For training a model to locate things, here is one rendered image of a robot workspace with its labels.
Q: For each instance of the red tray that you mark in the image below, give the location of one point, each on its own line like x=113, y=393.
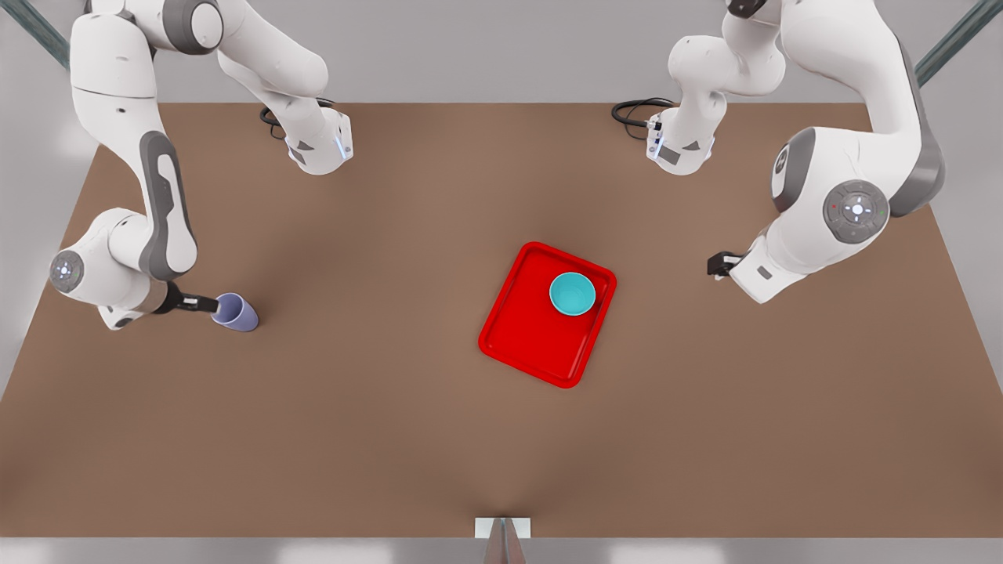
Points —
x=541, y=329

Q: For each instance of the silver frame post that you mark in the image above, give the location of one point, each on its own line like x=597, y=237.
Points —
x=502, y=540
x=957, y=37
x=39, y=30

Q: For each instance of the lavender cup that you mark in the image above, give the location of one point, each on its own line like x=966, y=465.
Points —
x=237, y=312

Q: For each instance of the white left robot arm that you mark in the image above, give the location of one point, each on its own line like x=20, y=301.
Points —
x=846, y=196

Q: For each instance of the teal bowl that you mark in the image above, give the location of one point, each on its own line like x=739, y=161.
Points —
x=573, y=294

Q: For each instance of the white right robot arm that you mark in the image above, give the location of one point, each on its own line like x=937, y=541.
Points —
x=164, y=211

